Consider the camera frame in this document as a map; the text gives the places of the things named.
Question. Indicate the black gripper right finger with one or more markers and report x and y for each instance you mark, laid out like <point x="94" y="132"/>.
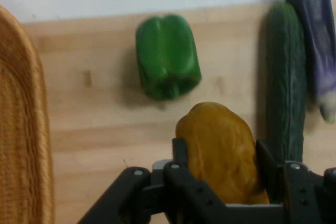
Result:
<point x="302" y="195"/>

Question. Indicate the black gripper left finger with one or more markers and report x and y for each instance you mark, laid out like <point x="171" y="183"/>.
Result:
<point x="181" y="190"/>

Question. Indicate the yellow-brown potato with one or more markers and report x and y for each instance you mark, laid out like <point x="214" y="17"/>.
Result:
<point x="218" y="150"/>

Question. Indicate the wooden cutting board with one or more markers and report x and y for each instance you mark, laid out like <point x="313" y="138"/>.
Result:
<point x="99" y="119"/>

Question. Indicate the dark green cucumber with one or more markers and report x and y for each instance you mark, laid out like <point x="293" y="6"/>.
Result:
<point x="286" y="82"/>

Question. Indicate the green bell pepper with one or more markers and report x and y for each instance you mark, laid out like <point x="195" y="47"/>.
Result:
<point x="166" y="56"/>

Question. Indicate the purple eggplant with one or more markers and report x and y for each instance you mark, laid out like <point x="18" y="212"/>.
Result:
<point x="315" y="32"/>

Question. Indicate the woven wicker basket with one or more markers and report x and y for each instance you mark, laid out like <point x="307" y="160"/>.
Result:
<point x="21" y="129"/>

